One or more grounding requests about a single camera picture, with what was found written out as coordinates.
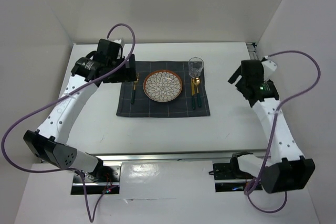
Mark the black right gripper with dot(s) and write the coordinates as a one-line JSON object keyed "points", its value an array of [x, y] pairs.
{"points": [[235, 75]]}

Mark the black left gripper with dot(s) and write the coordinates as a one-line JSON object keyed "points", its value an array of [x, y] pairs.
{"points": [[127, 74]]}

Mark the gold fork green handle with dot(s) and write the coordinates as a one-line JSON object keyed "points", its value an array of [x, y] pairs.
{"points": [[134, 89]]}

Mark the floral ceramic plate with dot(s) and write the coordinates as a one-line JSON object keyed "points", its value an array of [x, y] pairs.
{"points": [[162, 86]]}

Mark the gold spoon green handle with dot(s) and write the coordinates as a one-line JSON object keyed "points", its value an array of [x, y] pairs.
{"points": [[197, 82]]}

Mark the clear plastic cup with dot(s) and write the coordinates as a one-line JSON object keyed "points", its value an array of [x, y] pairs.
{"points": [[195, 67]]}

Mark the gold knife green handle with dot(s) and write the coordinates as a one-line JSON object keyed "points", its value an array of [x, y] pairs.
{"points": [[193, 93]]}

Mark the dark checked cloth placemat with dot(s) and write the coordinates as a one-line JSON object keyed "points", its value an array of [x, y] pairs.
{"points": [[143, 107]]}

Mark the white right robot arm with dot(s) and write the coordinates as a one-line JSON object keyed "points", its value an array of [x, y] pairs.
{"points": [[287, 169]]}

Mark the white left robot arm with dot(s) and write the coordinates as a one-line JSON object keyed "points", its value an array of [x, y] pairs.
{"points": [[97, 120]]}

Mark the aluminium right side rail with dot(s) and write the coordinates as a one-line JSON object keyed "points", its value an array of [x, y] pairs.
{"points": [[252, 50]]}

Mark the aluminium rail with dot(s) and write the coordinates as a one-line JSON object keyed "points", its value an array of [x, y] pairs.
{"points": [[169, 156], [252, 50]]}

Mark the aluminium front rail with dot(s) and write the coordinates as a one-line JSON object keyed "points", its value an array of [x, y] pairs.
{"points": [[169, 156]]}

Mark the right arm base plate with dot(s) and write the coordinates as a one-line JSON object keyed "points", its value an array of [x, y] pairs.
{"points": [[226, 180]]}

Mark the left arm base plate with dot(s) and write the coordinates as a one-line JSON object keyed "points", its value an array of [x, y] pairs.
{"points": [[96, 186]]}

